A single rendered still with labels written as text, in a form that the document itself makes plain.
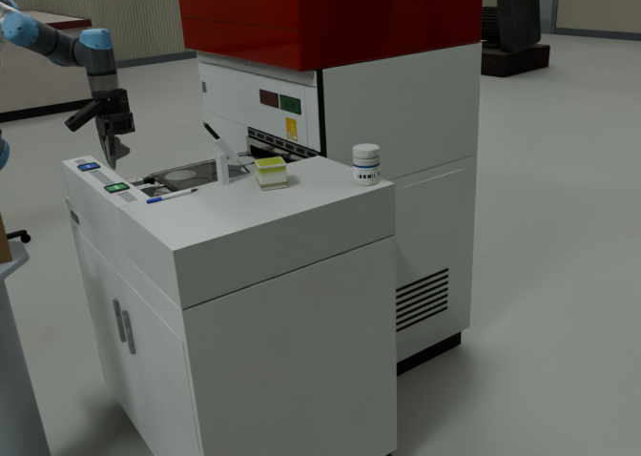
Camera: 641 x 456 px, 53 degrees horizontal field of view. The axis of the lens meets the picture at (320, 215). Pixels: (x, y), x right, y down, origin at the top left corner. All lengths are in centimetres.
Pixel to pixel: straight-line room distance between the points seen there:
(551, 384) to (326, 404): 106
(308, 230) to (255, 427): 53
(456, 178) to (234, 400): 119
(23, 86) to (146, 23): 372
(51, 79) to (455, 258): 611
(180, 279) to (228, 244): 13
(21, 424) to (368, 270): 110
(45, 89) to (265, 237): 654
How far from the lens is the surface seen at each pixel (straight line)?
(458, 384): 257
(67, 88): 796
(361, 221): 166
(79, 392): 276
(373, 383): 193
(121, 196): 181
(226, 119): 248
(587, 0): 1218
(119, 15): 1099
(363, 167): 167
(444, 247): 246
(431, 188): 231
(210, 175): 208
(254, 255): 150
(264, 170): 167
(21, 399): 209
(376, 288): 178
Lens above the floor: 153
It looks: 22 degrees down
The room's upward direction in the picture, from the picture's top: 3 degrees counter-clockwise
